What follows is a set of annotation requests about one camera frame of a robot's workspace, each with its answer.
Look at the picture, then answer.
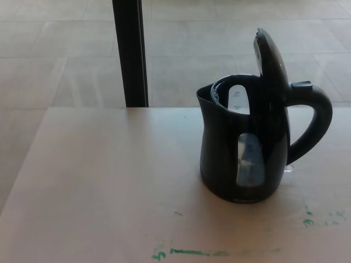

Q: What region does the black vertical post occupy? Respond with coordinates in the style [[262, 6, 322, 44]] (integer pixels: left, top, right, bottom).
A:
[[112, 0, 150, 108]]

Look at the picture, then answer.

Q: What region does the black electric kettle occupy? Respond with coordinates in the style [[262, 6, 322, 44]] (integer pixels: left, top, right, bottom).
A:
[[195, 27, 333, 204]]

